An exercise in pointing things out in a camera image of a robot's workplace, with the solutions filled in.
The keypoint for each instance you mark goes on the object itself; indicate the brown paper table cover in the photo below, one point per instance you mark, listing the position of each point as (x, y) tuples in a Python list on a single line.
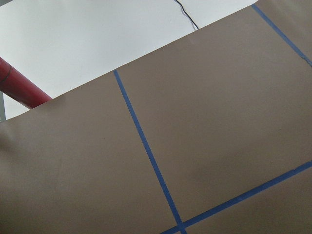
[(210, 134)]

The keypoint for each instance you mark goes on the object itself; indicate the red cylinder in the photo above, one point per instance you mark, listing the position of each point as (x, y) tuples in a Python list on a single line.
[(18, 87)]

